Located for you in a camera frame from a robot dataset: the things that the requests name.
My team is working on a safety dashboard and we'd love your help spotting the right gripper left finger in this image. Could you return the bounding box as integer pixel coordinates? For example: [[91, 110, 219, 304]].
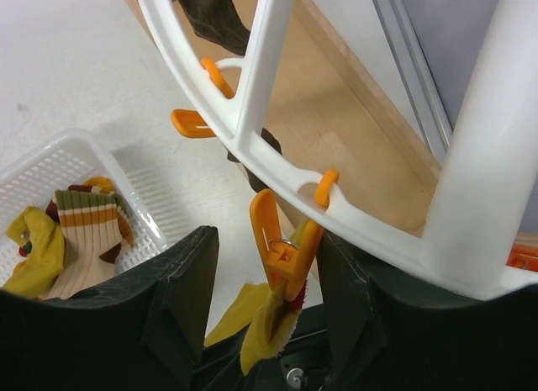
[[1, 226, 219, 390]]

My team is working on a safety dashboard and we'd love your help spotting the orange clip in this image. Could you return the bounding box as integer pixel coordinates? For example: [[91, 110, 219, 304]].
[[171, 56, 235, 140], [507, 244, 538, 272], [250, 189, 324, 302]]

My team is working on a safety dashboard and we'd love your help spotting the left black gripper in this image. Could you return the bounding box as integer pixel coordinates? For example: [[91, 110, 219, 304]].
[[191, 304, 333, 390]]

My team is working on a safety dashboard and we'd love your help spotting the wooden drying rack frame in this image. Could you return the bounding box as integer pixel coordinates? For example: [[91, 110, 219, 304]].
[[123, 0, 538, 257]]

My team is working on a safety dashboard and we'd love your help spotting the white round sock hanger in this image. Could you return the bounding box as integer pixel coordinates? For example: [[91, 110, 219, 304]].
[[137, 0, 537, 299]]

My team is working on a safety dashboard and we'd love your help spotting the white plastic basket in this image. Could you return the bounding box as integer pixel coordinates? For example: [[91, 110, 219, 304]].
[[1, 129, 168, 299]]

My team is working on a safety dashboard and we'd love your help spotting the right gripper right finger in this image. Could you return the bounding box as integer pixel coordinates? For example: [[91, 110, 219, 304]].
[[318, 232, 537, 390]]

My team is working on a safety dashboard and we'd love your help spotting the olive yellow sock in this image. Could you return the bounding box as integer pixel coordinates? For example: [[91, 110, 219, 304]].
[[203, 222, 310, 376], [3, 206, 65, 299]]

